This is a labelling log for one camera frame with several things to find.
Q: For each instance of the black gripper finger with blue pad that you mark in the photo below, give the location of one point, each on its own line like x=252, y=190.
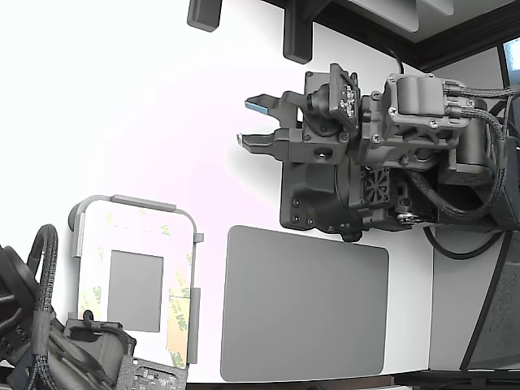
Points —
x=284, y=107
x=284, y=144

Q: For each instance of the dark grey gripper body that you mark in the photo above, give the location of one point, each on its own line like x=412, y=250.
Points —
x=313, y=195

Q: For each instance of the tan curved-corner 3M liner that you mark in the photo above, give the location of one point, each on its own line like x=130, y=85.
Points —
x=178, y=290

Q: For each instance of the grey rectangular mat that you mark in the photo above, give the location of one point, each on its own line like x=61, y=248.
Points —
x=304, y=304

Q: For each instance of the light grey panel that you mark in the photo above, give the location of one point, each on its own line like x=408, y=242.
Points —
x=390, y=12
x=438, y=6

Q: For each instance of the pale 3M liner strip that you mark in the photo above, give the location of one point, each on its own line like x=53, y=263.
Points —
x=140, y=225
x=91, y=296

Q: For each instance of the tan straight 3M liner strip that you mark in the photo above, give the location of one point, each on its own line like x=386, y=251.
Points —
x=178, y=329

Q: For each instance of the grey square panel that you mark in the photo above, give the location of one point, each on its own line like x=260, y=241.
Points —
x=136, y=290

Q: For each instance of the dark speckled panel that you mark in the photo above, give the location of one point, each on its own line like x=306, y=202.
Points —
x=503, y=304

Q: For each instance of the black base bar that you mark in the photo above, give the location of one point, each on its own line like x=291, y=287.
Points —
x=447, y=382

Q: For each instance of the blue monitor screen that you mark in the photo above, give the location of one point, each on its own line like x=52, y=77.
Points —
x=512, y=57

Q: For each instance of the dark circuit board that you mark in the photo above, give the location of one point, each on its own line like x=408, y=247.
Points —
x=154, y=373

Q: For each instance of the dark idle machine assembly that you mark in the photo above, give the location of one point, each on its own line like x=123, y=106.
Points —
x=24, y=317

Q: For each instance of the small wrist camera with board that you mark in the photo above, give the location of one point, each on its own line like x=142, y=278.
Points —
x=325, y=105

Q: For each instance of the tall black bracket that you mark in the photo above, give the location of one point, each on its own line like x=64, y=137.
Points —
x=298, y=32

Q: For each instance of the small black bracket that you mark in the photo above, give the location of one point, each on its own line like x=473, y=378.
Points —
x=204, y=14

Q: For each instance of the grey fixture frame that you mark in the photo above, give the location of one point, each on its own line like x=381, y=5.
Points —
x=142, y=201

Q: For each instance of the black frame beam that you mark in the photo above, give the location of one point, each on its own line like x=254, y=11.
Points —
x=447, y=48

